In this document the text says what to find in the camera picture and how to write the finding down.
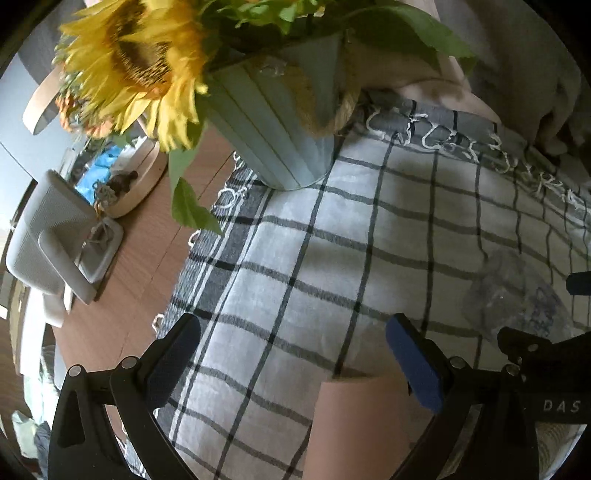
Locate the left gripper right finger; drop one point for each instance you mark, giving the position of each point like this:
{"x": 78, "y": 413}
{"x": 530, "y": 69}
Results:
{"x": 503, "y": 444}

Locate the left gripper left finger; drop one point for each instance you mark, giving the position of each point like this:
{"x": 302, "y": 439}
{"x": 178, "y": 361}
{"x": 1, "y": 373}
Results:
{"x": 83, "y": 445}

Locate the clear printed glass cup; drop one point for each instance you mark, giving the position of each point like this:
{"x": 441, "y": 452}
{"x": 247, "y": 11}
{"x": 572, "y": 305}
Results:
{"x": 507, "y": 292}

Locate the pink plastic cup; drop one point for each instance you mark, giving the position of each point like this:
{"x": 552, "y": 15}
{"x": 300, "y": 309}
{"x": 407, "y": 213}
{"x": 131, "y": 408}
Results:
{"x": 364, "y": 428}

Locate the grey plaid tablecloth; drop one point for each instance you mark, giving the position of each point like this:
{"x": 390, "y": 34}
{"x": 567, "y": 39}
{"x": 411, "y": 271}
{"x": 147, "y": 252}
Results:
{"x": 299, "y": 286}

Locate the wooden desk lamp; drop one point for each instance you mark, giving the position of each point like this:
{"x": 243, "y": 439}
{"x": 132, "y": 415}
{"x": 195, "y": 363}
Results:
{"x": 114, "y": 174}

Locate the light blue ribbed vase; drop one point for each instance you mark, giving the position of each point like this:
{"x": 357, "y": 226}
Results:
{"x": 281, "y": 111}

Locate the beige pink curtain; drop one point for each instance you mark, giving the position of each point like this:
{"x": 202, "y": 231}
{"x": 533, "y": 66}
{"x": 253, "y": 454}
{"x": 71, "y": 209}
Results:
{"x": 402, "y": 46}

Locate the sunflower bouquet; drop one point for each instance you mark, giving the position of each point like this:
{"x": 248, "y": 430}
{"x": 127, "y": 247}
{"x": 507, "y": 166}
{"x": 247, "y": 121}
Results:
{"x": 151, "y": 61}

